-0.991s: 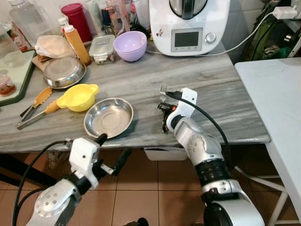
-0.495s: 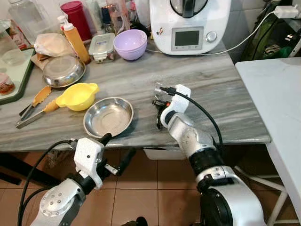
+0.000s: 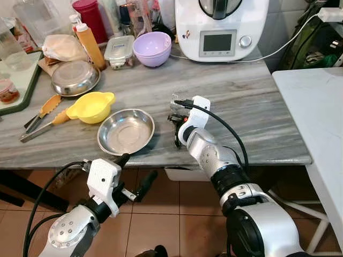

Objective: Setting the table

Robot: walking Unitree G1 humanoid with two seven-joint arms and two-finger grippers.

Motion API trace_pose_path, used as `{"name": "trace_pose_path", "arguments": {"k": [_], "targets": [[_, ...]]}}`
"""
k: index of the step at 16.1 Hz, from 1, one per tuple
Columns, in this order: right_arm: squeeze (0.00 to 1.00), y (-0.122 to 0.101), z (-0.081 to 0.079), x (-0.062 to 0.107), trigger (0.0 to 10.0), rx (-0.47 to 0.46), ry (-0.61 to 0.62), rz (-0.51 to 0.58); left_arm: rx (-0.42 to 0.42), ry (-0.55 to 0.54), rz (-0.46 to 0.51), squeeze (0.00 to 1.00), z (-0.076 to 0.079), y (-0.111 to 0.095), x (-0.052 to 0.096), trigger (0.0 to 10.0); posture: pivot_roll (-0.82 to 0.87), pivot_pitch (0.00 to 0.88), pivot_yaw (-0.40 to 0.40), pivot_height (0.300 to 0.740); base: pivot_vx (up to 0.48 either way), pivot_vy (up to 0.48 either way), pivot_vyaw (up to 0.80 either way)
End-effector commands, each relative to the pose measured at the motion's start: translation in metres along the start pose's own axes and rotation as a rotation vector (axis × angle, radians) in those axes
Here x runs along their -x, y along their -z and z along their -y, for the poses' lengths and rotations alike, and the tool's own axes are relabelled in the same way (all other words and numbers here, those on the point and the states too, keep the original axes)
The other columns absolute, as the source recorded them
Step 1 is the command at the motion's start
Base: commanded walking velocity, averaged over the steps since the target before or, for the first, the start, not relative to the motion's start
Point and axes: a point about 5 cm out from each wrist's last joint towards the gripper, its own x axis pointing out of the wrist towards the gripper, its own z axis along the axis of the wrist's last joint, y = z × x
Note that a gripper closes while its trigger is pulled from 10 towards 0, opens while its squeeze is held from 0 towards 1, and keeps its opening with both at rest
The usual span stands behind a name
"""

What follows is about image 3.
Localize stainless steel bowl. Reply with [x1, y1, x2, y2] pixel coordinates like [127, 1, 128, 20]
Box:
[51, 60, 101, 97]
[97, 109, 156, 156]

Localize white plastic bin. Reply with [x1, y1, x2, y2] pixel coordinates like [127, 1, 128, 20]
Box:
[163, 167, 211, 182]

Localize black robot foot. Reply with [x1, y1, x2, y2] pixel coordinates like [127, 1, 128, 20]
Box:
[134, 245, 168, 257]

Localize purple plastic bowl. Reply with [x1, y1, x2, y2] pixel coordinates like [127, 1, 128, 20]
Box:
[133, 32, 173, 68]

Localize clear lidded food container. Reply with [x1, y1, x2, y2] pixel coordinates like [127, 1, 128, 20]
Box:
[104, 35, 136, 70]

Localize steel tongs with orange tips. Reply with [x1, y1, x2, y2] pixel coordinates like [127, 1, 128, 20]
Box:
[20, 94, 71, 143]

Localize white kitchen cooking machine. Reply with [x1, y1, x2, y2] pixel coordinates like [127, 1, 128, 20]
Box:
[175, 0, 270, 63]

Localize clear glass oil bottle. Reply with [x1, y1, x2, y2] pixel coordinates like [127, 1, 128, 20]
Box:
[128, 0, 153, 35]

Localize orange sauce squeeze bottle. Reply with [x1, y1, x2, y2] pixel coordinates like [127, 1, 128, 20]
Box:
[70, 14, 107, 71]

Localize green rimmed tray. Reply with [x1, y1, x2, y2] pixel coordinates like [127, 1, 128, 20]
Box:
[0, 51, 44, 117]

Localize white plastic bottle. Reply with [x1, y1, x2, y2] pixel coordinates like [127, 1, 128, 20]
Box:
[105, 0, 125, 37]

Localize white side table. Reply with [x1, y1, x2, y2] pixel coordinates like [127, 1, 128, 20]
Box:
[268, 68, 343, 255]

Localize small jar with red content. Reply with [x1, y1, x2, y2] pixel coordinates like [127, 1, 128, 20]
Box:
[0, 79, 21, 105]

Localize red canister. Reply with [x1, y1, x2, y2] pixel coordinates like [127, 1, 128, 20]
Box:
[72, 0, 108, 44]

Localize black green backpack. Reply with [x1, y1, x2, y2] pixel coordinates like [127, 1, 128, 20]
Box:
[279, 0, 343, 71]

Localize clear plastic bottle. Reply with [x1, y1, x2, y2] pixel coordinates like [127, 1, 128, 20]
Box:
[0, 19, 28, 71]

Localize clear plastic jar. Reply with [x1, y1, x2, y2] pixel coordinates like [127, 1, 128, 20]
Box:
[13, 0, 55, 38]

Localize white power adapter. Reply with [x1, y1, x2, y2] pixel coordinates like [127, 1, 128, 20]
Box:
[318, 7, 343, 23]

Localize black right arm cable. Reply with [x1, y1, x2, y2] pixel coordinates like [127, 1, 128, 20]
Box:
[173, 99, 250, 172]

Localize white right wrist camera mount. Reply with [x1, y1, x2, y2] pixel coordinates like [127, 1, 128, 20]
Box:
[178, 95, 211, 146]

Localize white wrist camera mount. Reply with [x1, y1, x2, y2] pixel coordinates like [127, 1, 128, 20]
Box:
[87, 158, 122, 216]
[178, 95, 211, 146]

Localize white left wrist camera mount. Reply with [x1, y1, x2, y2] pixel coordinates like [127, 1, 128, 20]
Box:
[87, 158, 122, 216]

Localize yellow bowl with handles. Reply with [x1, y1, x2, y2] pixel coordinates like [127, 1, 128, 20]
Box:
[66, 92, 116, 125]

